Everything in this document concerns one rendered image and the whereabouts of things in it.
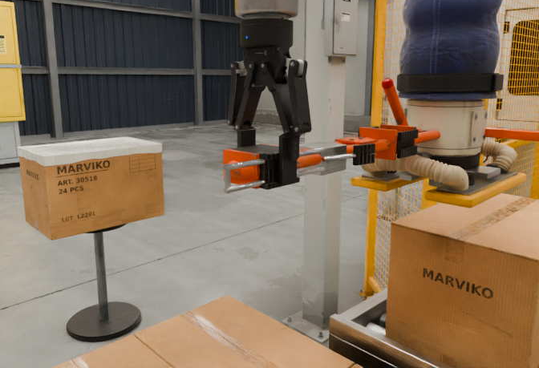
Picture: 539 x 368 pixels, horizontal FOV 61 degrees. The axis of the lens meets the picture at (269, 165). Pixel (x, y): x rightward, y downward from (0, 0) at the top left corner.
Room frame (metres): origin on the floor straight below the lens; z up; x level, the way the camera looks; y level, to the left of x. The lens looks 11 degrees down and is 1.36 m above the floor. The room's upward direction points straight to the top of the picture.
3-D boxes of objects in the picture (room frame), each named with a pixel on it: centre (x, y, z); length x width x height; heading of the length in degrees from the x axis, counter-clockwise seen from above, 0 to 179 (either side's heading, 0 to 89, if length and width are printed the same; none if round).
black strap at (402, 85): (1.09, -0.42, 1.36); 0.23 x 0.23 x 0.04
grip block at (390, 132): (0.91, -0.24, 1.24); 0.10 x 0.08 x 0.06; 44
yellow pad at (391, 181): (1.16, -0.35, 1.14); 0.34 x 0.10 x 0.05; 134
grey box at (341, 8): (2.28, -0.35, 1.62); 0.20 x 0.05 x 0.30; 134
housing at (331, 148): (0.76, -0.09, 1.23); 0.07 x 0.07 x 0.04; 44
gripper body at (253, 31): (0.67, 0.00, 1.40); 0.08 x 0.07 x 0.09; 44
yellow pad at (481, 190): (1.02, -0.49, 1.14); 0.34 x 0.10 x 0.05; 134
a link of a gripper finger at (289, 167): (0.64, -0.03, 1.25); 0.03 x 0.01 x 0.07; 134
